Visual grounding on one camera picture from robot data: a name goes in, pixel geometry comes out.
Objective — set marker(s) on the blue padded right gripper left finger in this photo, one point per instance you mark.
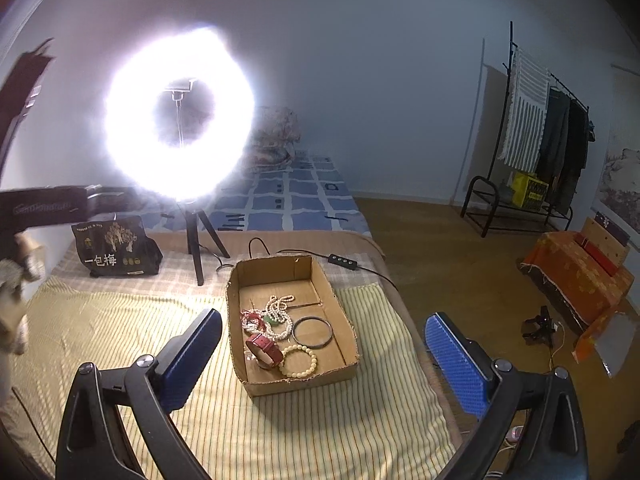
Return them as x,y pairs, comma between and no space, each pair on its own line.
182,361

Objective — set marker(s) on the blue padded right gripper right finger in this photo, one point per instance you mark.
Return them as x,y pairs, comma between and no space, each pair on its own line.
463,363

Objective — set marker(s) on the red string jade pendant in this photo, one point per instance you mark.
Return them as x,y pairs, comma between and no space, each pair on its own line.
259,319

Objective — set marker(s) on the gloved left hand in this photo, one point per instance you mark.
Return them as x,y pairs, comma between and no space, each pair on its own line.
24,265

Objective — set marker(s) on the black device on floor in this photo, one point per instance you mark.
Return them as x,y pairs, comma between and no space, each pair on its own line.
540,329

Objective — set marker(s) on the yellow striped mat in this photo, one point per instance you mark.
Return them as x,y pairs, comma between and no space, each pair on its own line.
384,423

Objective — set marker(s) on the black printed snack bag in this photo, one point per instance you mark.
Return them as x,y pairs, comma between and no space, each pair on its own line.
117,248

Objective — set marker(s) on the open cardboard box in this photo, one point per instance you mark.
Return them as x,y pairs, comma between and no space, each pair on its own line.
292,286

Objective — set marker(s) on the dark metal bangle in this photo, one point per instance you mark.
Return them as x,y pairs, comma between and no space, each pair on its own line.
312,332

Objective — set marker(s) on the black tripod stand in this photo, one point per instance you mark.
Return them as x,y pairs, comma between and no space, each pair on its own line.
195,217

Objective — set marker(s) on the orange cloth covered furniture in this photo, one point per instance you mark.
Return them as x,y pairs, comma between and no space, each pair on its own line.
586,268

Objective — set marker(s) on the yellow black box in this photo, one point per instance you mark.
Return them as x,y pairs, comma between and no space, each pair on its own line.
527,191

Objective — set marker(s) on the black clothes rack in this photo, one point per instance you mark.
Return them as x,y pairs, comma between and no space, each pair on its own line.
487,203

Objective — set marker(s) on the blue checked bed sheet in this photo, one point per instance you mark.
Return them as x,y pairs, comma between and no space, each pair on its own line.
309,194

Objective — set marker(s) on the white striped hanging towel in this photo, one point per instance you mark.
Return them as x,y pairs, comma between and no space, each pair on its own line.
526,113

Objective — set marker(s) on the folded floral quilt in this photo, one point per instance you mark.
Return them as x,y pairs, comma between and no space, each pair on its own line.
275,132

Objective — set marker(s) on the dark hanging clothes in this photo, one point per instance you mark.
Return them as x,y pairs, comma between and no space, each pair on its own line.
564,149

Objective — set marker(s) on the red leather strap watch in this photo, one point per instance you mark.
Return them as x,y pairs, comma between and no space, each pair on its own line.
265,350

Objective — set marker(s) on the bright ring light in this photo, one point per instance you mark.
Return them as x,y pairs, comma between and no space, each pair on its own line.
177,115

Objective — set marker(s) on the black inline cable controller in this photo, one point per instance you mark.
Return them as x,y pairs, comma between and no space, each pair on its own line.
343,262

